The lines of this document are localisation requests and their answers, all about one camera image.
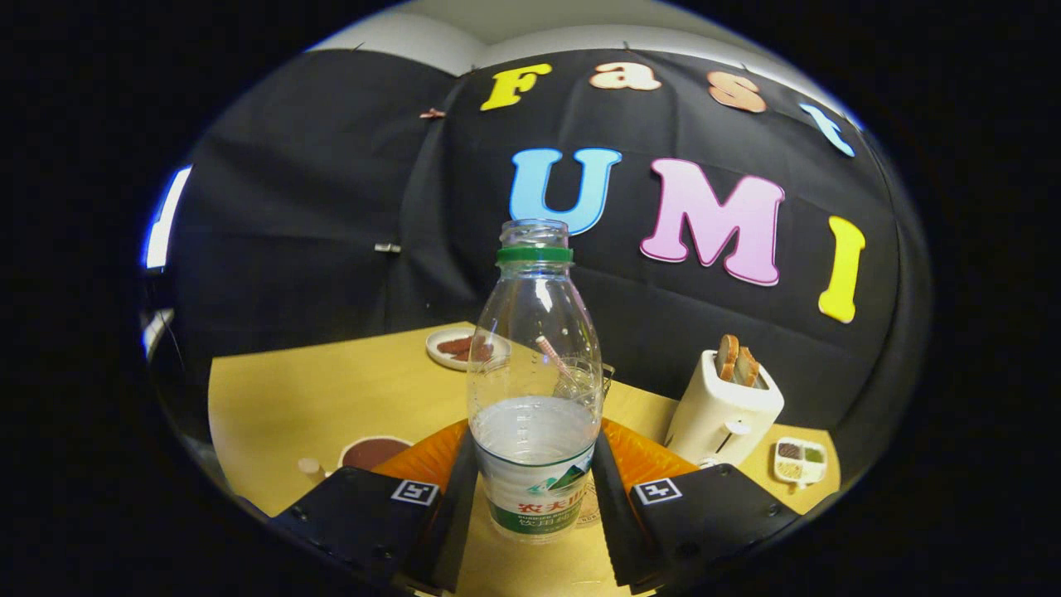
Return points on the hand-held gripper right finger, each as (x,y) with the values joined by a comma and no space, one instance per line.
(617,531)

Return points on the small beige plate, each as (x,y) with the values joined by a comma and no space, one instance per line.
(443,358)

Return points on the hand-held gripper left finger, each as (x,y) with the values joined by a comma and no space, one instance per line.
(452,531)

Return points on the wooden table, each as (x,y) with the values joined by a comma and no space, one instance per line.
(331,390)

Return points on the brown sausage piece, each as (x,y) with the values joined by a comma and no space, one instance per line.
(454,345)
(481,352)

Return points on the clear plastic juice bottle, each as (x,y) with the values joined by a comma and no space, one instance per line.
(535,464)

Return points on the toast slice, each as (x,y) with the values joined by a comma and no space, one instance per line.
(728,356)
(748,366)

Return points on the clear drinking glass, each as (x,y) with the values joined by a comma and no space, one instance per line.
(608,380)

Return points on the black backdrop cloth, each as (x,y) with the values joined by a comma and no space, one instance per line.
(315,207)

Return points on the striped drinking straw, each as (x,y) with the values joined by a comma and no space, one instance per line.
(550,356)

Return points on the round cork coaster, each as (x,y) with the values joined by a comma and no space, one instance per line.
(590,510)

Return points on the white divided dish with beans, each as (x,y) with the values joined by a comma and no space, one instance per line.
(800,460)

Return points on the white toaster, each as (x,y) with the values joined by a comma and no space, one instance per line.
(717,414)

